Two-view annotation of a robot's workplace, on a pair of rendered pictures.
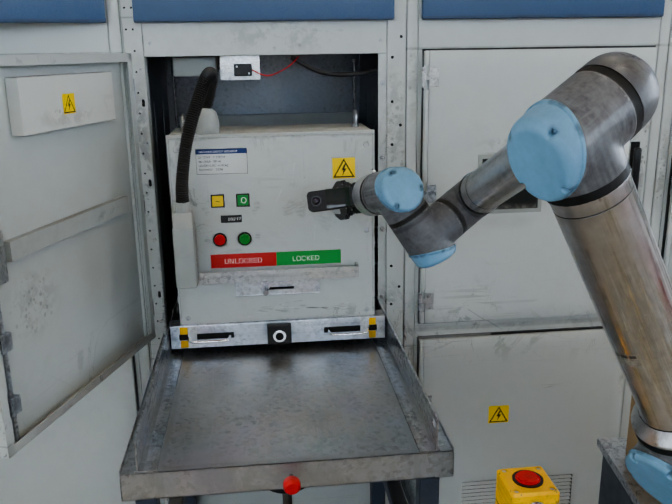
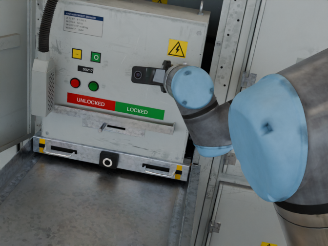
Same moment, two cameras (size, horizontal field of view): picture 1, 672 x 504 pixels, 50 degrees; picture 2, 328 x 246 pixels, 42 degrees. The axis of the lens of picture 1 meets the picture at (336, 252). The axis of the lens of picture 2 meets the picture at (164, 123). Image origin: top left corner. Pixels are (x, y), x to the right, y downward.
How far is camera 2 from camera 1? 0.59 m
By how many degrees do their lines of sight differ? 14
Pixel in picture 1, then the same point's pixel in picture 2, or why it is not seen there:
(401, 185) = (193, 85)
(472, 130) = (297, 36)
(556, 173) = (264, 175)
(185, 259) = (38, 94)
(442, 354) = (235, 198)
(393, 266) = not seen: hidden behind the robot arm
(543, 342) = not seen: hidden behind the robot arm
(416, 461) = not seen: outside the picture
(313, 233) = (145, 93)
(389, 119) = (230, 13)
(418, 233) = (200, 129)
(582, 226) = (294, 231)
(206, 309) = (60, 130)
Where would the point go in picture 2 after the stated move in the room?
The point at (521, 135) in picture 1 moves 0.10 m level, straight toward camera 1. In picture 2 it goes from (237, 113) to (196, 151)
